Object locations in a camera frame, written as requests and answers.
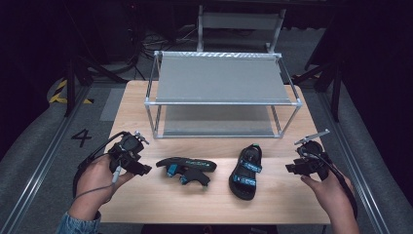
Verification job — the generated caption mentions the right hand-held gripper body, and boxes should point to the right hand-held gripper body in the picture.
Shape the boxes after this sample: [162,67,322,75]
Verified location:
[293,129,332,181]

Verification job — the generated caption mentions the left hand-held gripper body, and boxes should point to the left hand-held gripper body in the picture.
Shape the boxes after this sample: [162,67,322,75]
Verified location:
[107,130,150,175]

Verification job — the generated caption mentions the black sandal blue straps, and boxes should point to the black sandal blue straps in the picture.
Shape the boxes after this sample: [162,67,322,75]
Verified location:
[155,156,218,188]
[228,142,264,202]

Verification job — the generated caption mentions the grey two-tier shoe rack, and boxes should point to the grey two-tier shoe rack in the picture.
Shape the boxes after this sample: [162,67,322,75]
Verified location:
[144,50,304,140]

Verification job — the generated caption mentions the person's right hand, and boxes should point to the person's right hand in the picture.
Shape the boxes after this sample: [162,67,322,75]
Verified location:
[300,164,356,209]

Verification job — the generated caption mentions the person's left hand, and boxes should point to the person's left hand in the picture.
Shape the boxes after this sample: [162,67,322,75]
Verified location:
[75,155,135,209]

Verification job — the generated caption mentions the grey cable with plug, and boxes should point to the grey cable with plug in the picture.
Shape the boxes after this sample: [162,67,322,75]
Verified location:
[73,165,123,200]

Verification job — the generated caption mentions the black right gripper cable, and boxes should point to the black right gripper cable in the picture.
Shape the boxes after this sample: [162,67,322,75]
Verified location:
[297,147,359,219]

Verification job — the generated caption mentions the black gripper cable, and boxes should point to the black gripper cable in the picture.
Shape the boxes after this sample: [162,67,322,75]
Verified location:
[71,131,131,199]
[297,147,359,219]

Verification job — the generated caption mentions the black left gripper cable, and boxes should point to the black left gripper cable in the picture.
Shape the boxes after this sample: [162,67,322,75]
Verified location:
[71,131,131,199]

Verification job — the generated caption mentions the metal floor rail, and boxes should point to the metal floor rail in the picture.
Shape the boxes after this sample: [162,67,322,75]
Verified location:
[0,85,94,234]
[316,91,393,234]

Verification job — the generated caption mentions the black floor cables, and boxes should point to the black floor cables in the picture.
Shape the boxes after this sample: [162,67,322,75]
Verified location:
[128,24,200,77]

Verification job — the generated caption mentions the grey metal frame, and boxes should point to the grey metal frame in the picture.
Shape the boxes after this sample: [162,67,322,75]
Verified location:
[196,4,287,55]

